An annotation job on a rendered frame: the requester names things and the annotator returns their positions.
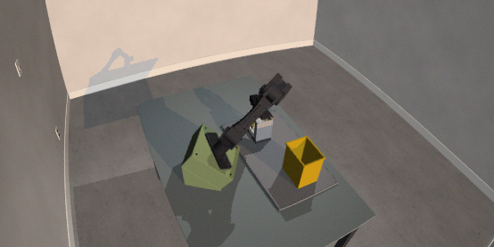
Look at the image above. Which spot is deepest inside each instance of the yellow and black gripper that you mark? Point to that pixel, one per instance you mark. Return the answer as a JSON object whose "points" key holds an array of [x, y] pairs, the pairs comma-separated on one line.
{"points": [[264, 116]]}

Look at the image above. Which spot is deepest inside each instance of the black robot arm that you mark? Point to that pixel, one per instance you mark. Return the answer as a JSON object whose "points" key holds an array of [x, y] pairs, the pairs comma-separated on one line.
{"points": [[260, 103]]}

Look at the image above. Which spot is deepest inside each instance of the yellow plastics bin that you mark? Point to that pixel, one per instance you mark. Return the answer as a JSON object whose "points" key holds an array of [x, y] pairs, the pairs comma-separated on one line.
{"points": [[304, 173]]}

